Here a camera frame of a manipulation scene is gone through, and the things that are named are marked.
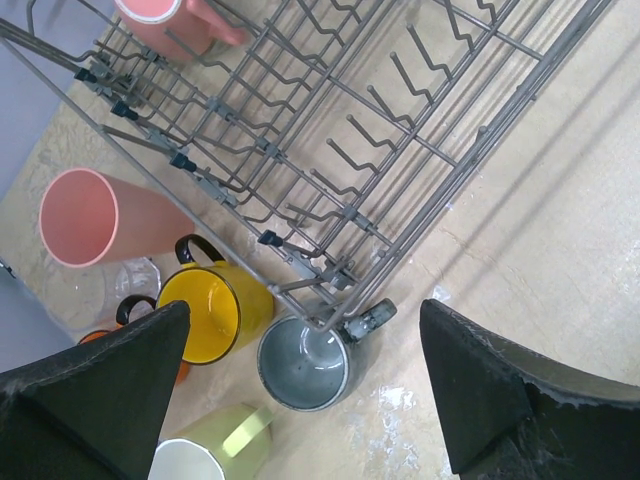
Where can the grey mug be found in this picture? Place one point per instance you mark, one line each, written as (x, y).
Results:
(307, 370)

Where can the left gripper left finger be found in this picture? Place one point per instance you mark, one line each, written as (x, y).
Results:
(94, 411)

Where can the grey wire dish rack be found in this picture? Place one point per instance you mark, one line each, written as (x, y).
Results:
(319, 152)

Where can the yellow mug black handle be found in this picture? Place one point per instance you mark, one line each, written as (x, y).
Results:
(228, 307)

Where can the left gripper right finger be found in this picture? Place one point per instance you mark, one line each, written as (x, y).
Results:
(508, 412)

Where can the tall pink tumbler cup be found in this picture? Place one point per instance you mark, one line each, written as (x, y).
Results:
(87, 218)

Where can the light green faceted mug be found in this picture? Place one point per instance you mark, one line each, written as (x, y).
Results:
(230, 443)

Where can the small pink mug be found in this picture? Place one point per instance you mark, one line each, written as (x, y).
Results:
(177, 30)

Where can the orange mug black handle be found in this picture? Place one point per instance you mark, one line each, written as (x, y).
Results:
(131, 308)

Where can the clear glass cup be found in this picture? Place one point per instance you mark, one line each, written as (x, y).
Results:
(83, 299)

